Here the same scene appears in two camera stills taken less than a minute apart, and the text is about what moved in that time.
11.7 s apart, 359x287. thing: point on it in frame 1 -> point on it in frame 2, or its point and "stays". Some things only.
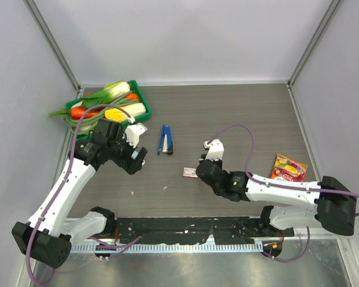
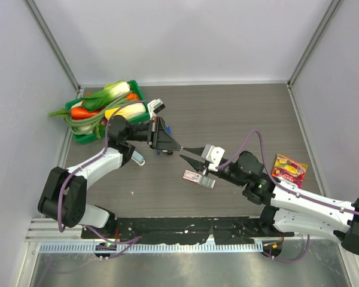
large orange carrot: x=76 y=113 stays
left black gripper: x=130 y=165 -> x=158 y=137
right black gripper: x=210 y=161 -> x=197 y=165
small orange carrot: x=132 y=96 stays
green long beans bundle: x=81 y=125 stays
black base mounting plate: x=221 y=230 stays
